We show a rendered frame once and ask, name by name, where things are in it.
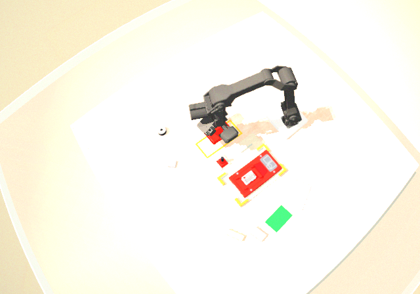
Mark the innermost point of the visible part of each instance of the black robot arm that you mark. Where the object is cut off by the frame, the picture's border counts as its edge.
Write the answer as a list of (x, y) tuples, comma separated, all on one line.
[(216, 99)]

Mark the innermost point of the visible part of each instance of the green rectangular patch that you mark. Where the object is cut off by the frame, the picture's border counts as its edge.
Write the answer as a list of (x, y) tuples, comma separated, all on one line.
[(278, 218)]

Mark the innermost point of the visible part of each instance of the black toy tyre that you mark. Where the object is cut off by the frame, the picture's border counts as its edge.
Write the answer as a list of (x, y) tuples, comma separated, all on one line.
[(161, 130)]

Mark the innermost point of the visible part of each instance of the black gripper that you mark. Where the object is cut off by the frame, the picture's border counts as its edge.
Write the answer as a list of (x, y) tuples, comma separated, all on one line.
[(229, 133)]

